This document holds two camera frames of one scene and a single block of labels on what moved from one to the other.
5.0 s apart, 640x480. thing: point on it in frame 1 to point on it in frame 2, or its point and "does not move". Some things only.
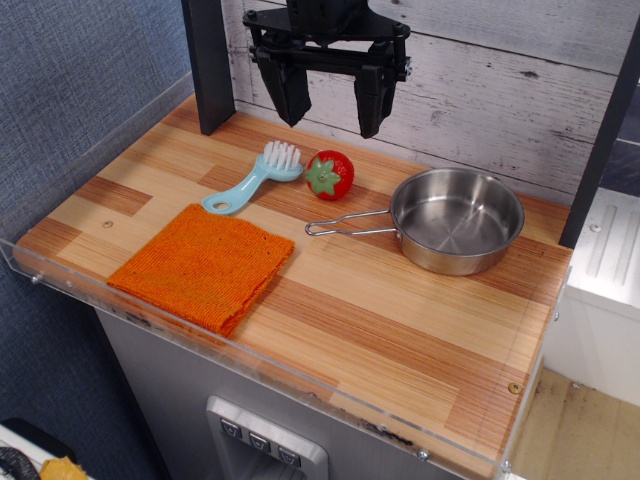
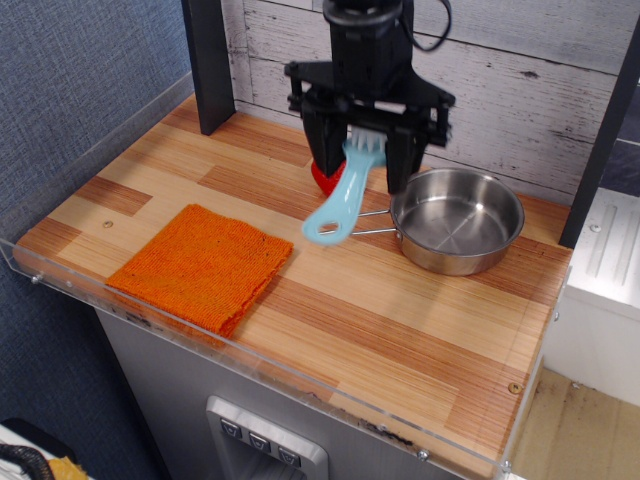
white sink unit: [595, 337] does not move
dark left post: [211, 57] does not move
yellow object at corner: [62, 469] does not move
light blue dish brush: [279, 161] to [364, 146]
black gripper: [338, 36] to [370, 81]
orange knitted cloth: [203, 267] does not move
